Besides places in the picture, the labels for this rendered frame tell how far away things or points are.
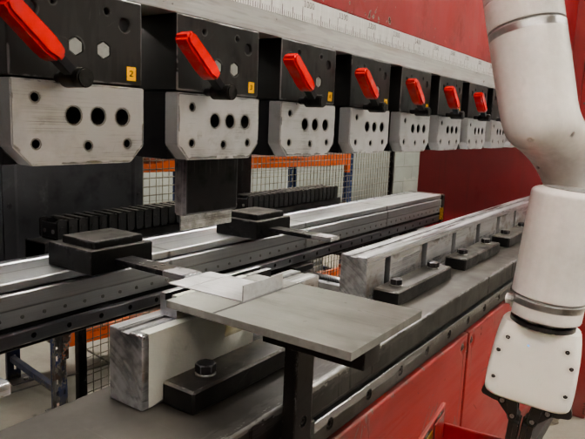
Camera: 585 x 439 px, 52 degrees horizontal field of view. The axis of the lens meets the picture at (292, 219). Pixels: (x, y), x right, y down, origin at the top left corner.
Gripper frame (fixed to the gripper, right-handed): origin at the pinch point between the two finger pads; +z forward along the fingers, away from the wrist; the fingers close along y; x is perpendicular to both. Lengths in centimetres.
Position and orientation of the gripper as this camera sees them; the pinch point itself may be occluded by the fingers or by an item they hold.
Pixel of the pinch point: (519, 433)
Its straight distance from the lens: 85.3
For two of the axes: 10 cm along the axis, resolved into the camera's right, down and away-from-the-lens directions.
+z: -1.1, 9.7, 2.0
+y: 8.8, 1.9, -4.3
